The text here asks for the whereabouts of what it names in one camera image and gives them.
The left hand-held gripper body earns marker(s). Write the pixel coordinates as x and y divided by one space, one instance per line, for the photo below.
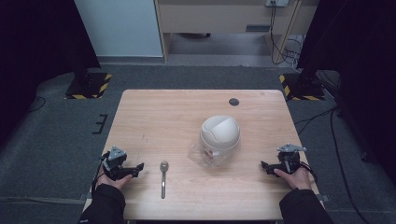
114 160

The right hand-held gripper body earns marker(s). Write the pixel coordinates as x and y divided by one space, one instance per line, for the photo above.
289 158

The metal spoon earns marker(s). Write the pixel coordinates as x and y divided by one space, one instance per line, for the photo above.
163 177

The person's left hand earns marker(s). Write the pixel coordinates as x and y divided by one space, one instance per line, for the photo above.
113 183

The person's right hand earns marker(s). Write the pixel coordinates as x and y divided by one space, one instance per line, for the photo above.
297 179

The clear plastic bag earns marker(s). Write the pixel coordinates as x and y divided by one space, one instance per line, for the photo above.
202 157

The black stand base striped edge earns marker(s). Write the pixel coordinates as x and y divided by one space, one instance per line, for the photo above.
303 88
88 85

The dark round table grommet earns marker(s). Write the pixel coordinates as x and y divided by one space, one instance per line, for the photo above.
233 101

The black curtain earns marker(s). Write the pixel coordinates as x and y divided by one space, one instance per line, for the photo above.
358 62
34 43

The white panel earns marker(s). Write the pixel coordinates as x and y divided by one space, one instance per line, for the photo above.
120 26

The grey power strip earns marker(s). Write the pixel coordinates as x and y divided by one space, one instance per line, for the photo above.
277 2

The light wooden desk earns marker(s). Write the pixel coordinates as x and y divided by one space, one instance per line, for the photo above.
218 15

